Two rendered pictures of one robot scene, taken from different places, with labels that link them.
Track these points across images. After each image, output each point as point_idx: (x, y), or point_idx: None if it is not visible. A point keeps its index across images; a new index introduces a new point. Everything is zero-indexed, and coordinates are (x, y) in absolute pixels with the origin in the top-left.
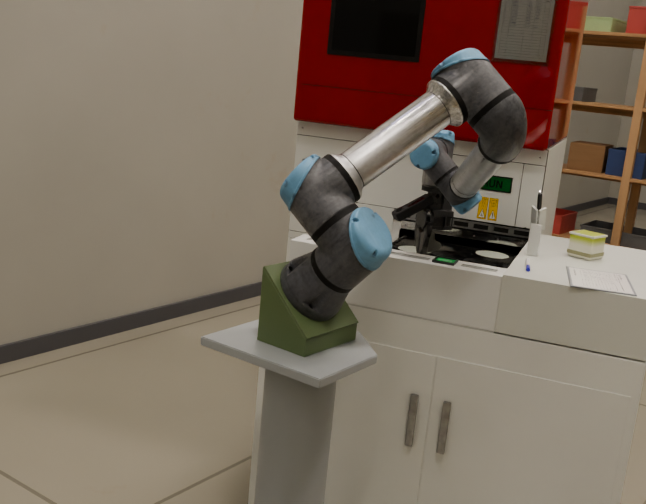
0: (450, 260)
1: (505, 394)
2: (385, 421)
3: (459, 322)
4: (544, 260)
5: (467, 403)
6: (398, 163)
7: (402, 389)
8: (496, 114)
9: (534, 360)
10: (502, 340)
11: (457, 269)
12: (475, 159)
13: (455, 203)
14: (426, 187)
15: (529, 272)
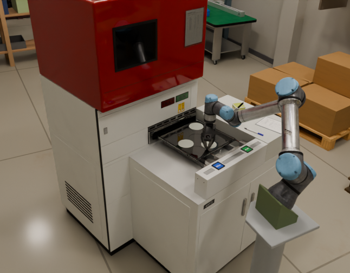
0: (246, 147)
1: (266, 177)
2: (236, 214)
3: (256, 166)
4: (244, 124)
5: (257, 188)
6: (147, 107)
7: (241, 200)
8: (304, 100)
9: (272, 162)
10: (266, 163)
11: (257, 150)
12: (273, 112)
13: (236, 125)
14: (212, 122)
15: (264, 136)
